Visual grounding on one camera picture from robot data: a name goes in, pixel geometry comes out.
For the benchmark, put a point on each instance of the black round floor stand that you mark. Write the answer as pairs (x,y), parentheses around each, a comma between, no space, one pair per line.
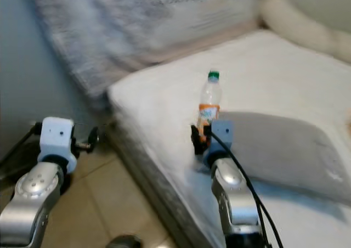
(15,161)

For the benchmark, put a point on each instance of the grey little bear pillow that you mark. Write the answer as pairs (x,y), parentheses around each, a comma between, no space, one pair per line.
(279,149)

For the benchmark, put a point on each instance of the printed beige headboard cushion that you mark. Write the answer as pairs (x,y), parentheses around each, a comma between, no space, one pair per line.
(120,28)

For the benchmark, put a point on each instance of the clear bottle with green cap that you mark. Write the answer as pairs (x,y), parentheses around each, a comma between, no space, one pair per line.
(209,102)

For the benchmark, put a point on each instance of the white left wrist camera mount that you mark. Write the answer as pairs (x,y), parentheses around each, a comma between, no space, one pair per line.
(57,135)

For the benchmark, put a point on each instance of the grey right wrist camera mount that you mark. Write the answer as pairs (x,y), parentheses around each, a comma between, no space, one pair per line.
(220,135)

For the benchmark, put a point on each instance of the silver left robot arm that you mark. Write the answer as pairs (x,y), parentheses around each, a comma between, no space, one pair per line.
(35,190)

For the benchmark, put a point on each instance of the white quilted mattress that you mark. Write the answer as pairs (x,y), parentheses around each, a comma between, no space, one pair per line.
(159,100)

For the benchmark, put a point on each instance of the cream braided bolster pillow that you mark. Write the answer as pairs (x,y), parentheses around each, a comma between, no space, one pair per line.
(301,26)

